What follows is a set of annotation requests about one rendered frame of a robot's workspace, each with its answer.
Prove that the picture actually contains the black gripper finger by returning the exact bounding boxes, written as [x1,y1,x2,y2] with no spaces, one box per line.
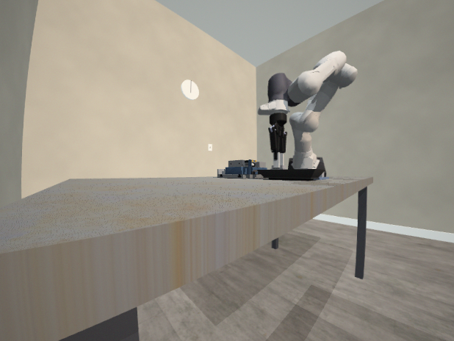
[279,128,287,165]
[268,125,281,168]

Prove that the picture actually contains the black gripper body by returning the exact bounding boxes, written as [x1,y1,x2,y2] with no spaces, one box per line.
[270,112,287,134]

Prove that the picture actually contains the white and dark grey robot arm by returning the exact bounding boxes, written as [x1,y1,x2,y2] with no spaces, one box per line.
[258,51,358,169]

